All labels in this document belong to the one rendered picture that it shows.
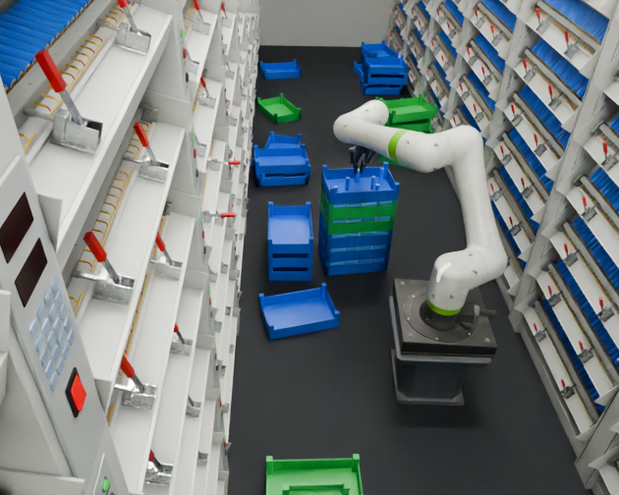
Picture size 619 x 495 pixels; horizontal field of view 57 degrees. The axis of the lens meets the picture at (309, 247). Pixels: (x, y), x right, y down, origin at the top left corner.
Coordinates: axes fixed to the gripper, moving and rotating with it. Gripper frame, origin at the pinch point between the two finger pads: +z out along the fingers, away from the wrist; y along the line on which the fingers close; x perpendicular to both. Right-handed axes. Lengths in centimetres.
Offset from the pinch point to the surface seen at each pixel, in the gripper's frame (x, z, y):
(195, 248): -85, -96, -66
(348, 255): -29.4, 28.2, -5.1
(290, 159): 57, 71, -20
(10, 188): -120, -173, -72
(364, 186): -5.7, 6.9, 2.5
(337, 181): -0.9, 9.1, -8.6
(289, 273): -34, 33, -33
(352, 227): -22.6, 13.6, -4.5
